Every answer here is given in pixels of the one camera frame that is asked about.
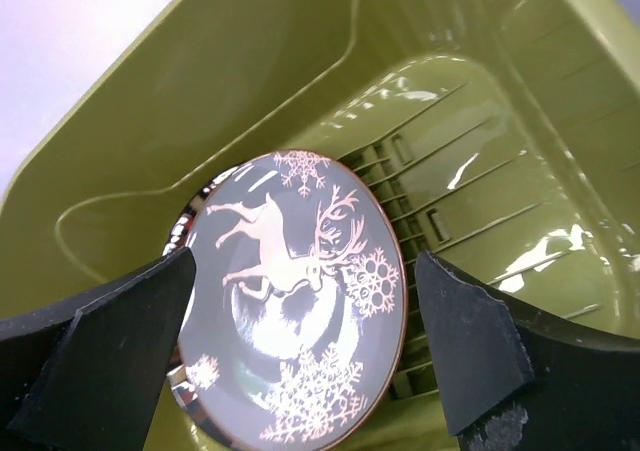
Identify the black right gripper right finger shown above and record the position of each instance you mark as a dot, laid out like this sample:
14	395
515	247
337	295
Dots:
512	376

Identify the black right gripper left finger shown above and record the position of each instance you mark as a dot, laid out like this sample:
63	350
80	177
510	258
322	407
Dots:
86	372

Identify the brown striped rim plate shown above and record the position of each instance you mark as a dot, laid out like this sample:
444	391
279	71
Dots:
182	231

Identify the grey reindeer plate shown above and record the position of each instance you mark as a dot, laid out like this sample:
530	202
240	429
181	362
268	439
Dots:
297	315

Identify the olive green plastic bin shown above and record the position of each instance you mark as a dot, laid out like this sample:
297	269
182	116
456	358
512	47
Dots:
500	135

